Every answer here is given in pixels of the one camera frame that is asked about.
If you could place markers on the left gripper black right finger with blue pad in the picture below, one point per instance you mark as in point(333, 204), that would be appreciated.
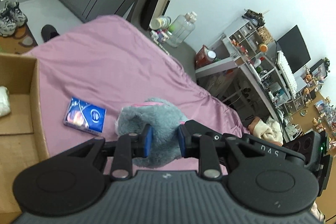
point(202, 143)

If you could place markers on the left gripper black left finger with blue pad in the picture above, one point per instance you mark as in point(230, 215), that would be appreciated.
point(127, 148)

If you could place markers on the grey fluffy plush toy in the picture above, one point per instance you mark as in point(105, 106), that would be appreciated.
point(164, 118)

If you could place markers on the blue tissue packet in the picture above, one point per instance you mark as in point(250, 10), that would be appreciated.
point(84, 116)

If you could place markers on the white crumpled soft bundle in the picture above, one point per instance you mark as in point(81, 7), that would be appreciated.
point(5, 108)

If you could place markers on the beige brown plush blanket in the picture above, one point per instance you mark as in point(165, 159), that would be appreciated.
point(269, 131)

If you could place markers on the red storage bin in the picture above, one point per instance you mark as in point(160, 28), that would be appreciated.
point(204, 57)

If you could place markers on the pink bed sheet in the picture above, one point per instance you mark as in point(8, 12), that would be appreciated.
point(110, 63)

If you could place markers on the white keyboard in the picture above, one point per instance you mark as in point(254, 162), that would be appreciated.
point(286, 71)

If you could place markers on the white desk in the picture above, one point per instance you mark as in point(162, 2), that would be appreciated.
point(232, 81)

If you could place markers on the brown cardboard box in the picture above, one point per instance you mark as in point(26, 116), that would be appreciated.
point(23, 142)

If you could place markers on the black computer monitor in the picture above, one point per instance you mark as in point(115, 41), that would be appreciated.
point(294, 48)

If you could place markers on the clear plastic water jug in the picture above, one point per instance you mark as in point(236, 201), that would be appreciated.
point(181, 27)

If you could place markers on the small drawer organizer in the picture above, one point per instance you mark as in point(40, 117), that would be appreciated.
point(244, 37)

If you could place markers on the white cup container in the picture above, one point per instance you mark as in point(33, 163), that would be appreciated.
point(160, 23)

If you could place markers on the black slipper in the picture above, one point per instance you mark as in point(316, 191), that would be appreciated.
point(48, 32)

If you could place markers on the grey sneakers pair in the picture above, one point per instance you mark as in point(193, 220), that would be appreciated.
point(12, 18)

